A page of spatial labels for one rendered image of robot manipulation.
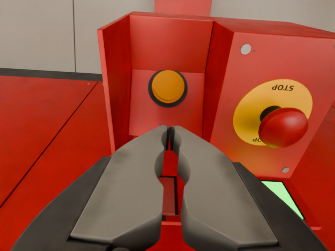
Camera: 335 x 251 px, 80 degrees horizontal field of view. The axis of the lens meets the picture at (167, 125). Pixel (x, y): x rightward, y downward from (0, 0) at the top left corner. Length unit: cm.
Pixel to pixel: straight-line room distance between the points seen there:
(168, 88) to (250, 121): 10
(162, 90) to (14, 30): 98
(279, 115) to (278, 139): 2
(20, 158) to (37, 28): 66
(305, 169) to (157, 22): 50
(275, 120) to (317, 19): 97
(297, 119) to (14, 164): 54
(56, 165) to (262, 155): 43
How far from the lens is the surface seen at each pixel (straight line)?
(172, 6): 83
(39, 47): 112
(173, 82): 24
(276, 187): 26
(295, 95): 21
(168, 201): 21
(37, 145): 61
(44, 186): 49
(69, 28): 104
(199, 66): 25
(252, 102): 20
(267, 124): 18
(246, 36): 18
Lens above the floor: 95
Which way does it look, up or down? 57 degrees down
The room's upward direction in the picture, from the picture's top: 180 degrees clockwise
